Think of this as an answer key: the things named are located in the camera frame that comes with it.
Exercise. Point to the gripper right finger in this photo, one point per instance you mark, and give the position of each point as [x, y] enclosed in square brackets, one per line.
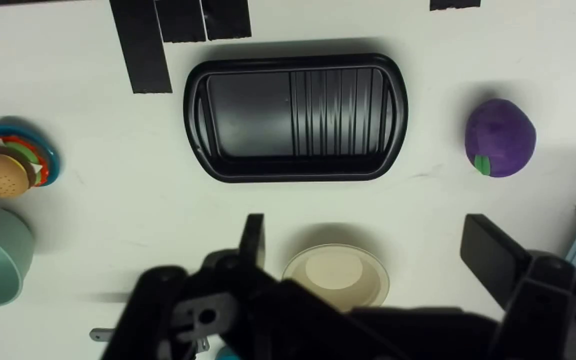
[543, 300]

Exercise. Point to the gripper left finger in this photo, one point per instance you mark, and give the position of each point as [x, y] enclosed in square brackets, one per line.
[158, 300]

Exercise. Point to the purple plush toy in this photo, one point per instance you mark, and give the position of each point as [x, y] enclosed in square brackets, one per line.
[503, 132]

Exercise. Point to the white bowl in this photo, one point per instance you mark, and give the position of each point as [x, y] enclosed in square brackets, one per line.
[335, 272]

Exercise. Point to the blue toy plate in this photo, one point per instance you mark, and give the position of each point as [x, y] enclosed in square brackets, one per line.
[50, 155]

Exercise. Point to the toy burger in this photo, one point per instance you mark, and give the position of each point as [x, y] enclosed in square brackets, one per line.
[0, 172]

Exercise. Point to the grey metal utensil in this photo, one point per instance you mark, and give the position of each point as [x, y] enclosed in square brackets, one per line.
[101, 334]

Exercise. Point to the black plastic tray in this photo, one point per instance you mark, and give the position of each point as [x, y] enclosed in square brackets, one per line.
[253, 115]

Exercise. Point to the long black tape strip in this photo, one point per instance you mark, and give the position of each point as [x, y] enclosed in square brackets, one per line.
[140, 47]

